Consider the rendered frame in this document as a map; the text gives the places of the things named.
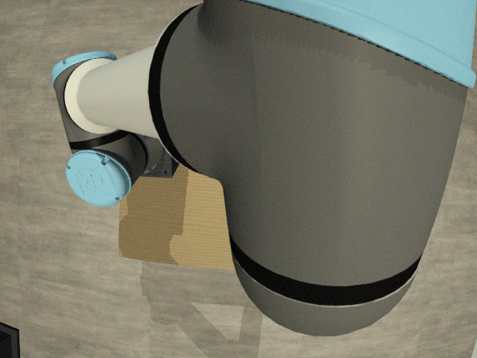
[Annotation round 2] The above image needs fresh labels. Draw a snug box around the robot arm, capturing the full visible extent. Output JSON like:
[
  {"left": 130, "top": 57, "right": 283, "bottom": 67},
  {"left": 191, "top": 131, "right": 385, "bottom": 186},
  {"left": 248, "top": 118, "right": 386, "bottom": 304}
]
[{"left": 51, "top": 0, "right": 477, "bottom": 336}]

